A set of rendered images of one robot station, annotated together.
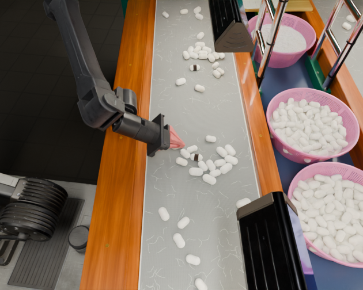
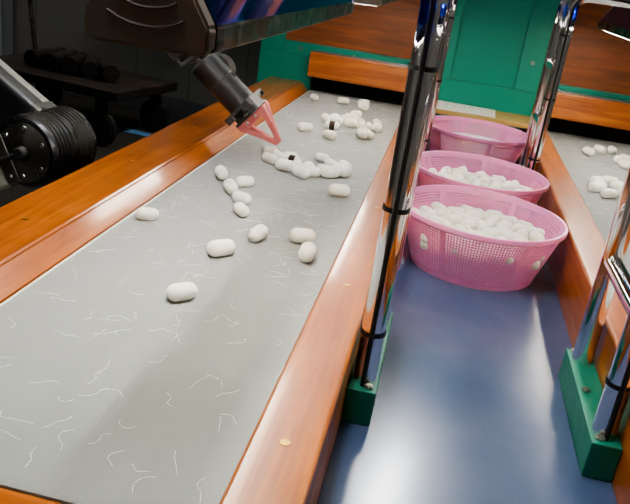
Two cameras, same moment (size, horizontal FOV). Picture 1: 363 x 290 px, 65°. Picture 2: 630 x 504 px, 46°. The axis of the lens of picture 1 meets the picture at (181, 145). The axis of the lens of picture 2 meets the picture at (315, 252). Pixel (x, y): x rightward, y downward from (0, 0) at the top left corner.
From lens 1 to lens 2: 1.01 m
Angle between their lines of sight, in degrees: 35
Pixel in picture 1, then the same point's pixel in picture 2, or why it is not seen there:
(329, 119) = (511, 186)
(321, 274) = (433, 287)
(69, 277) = not seen: hidden behind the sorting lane
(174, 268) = (211, 201)
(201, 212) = (274, 187)
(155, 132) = (245, 91)
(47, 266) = not seen: outside the picture
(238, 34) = not seen: outside the picture
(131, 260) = (156, 176)
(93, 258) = (108, 161)
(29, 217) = (45, 122)
